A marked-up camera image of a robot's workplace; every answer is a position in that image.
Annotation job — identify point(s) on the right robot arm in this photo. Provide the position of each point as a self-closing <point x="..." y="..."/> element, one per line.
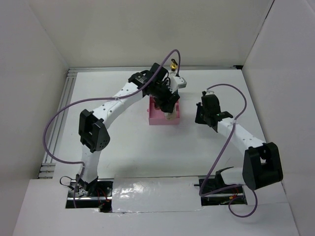
<point x="261" y="163"/>

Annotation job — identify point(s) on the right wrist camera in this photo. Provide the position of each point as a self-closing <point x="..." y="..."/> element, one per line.
<point x="207" y="92"/>

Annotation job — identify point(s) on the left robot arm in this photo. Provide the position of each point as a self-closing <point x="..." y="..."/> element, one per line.
<point x="94" y="125"/>

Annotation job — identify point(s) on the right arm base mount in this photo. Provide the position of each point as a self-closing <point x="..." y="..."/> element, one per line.
<point x="223" y="197"/>

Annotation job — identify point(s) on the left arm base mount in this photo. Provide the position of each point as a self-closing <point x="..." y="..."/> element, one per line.
<point x="100" y="198"/>

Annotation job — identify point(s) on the black round cap jar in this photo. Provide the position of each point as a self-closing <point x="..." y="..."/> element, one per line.
<point x="170" y="116"/>

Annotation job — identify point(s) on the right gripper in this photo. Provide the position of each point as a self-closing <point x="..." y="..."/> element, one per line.
<point x="198" y="119"/>

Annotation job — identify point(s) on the square glass bottle gold spout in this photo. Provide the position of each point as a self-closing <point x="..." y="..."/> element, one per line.
<point x="173" y="65"/>

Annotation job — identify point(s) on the pink plastic bin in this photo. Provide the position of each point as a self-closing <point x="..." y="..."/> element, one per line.
<point x="156" y="117"/>

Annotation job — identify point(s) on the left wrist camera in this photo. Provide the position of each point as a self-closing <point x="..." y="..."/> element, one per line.
<point x="177" y="82"/>

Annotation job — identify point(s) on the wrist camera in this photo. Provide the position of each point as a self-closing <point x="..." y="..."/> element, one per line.
<point x="177" y="82"/>
<point x="207" y="92"/>

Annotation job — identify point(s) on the aluminium frame rail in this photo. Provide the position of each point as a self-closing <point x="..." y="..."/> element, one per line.
<point x="56" y="120"/>

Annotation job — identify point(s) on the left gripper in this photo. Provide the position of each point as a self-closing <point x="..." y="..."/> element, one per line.
<point x="164" y="105"/>

